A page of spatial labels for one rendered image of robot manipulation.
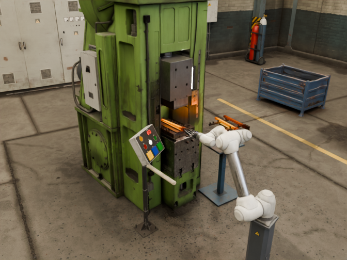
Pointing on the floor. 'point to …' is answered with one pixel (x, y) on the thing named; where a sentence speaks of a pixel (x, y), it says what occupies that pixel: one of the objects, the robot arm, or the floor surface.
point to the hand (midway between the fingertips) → (185, 129)
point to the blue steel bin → (293, 87)
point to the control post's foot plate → (145, 229)
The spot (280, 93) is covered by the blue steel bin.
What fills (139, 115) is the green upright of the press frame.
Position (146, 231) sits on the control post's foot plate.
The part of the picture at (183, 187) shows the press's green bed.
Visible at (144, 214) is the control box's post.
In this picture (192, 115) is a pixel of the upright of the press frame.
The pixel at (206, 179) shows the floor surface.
